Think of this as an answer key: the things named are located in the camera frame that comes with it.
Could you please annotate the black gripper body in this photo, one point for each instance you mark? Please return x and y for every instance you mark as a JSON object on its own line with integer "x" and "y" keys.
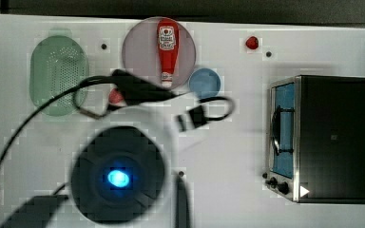
{"x": 136, "y": 90}

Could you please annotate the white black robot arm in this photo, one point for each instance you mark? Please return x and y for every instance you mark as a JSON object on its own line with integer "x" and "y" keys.
{"x": 124, "y": 171}

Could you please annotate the red plush strawberry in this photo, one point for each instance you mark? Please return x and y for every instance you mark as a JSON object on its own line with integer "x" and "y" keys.
{"x": 115, "y": 96}

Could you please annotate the grey round plate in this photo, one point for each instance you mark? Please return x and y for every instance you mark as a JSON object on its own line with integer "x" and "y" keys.
{"x": 141, "y": 58}

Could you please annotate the red plush ketchup bottle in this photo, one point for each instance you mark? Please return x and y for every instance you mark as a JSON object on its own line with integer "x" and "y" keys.
{"x": 168, "y": 38}

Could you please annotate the blue cup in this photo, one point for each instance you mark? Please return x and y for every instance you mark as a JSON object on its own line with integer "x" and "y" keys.
{"x": 205, "y": 83}

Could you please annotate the green perforated colander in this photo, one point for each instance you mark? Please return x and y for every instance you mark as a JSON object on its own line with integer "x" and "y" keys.
{"x": 57, "y": 64}

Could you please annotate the silver toaster oven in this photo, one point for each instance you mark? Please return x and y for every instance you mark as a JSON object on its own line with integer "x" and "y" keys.
{"x": 316, "y": 139}

